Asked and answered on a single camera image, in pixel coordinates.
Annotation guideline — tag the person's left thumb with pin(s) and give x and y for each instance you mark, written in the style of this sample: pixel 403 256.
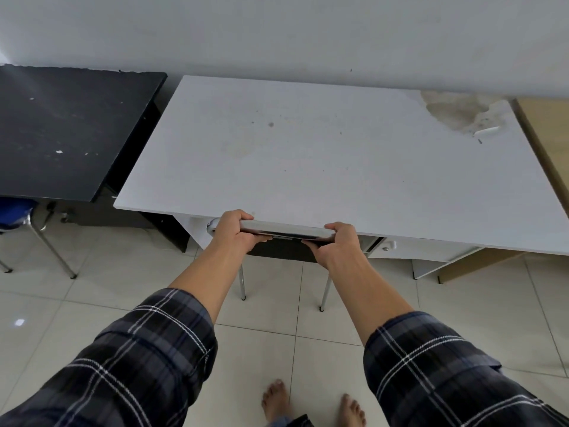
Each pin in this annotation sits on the person's left thumb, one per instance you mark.
pixel 258 239

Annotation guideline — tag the dark plaid shirt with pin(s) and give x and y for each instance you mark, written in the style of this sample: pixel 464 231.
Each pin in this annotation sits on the dark plaid shirt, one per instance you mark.
pixel 133 369

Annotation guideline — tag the chrome chair with black seat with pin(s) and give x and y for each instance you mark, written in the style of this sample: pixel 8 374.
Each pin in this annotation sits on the chrome chair with black seat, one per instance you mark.
pixel 275 228

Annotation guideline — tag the blue chair with metal legs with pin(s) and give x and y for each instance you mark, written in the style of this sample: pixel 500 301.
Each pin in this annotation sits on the blue chair with metal legs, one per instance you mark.
pixel 15 213

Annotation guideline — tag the person's right thumb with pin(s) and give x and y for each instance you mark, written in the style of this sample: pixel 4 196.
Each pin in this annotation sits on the person's right thumb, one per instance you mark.
pixel 313 244

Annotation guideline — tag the person's left forearm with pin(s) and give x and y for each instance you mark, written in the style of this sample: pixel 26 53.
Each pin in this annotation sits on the person's left forearm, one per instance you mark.
pixel 200 280

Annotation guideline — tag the white desk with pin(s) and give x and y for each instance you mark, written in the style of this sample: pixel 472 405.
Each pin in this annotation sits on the white desk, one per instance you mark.
pixel 320 155

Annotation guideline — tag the person's right foot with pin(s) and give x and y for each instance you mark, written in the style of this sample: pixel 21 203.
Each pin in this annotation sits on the person's right foot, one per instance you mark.
pixel 351 411

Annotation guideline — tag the black table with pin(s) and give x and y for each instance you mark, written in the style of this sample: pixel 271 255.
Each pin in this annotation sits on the black table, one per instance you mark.
pixel 66 133

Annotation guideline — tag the light wooden table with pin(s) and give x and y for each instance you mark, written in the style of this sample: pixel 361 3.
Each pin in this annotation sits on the light wooden table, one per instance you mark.
pixel 549 137

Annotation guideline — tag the person's left foot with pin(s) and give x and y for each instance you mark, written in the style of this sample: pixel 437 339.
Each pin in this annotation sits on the person's left foot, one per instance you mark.
pixel 275 402

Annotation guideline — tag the person's foot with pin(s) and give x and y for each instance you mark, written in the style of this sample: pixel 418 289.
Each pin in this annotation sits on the person's foot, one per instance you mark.
pixel 351 411
pixel 275 402

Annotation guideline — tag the person's right hand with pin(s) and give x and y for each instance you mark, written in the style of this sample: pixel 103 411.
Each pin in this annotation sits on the person's right hand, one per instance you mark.
pixel 342 248

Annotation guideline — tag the blue trousers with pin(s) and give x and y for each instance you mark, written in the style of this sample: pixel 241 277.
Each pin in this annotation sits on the blue trousers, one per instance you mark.
pixel 291 421

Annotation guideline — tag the person's left hand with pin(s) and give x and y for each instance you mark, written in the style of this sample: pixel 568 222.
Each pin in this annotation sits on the person's left hand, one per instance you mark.
pixel 226 235

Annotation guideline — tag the person's right forearm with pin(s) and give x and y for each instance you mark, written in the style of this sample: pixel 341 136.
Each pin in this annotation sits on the person's right forearm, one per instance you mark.
pixel 362 297

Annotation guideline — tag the white peeled laminate scrap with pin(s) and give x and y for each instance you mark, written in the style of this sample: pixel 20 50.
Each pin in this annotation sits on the white peeled laminate scrap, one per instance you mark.
pixel 488 131

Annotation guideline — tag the white drawer knob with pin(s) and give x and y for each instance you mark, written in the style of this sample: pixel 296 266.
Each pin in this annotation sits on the white drawer knob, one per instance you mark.
pixel 388 246

